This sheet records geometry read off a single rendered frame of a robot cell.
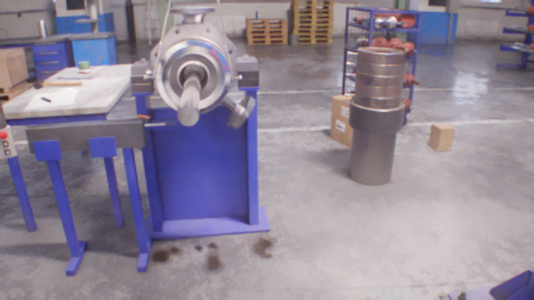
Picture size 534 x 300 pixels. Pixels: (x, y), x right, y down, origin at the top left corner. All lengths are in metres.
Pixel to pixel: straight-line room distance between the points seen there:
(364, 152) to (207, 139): 1.32
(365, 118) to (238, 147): 1.06
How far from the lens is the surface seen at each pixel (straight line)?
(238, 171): 2.61
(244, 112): 1.99
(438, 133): 4.18
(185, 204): 2.72
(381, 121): 3.07
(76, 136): 2.19
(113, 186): 2.70
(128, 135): 2.12
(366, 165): 3.24
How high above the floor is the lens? 1.49
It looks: 22 degrees down
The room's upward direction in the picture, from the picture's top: straight up
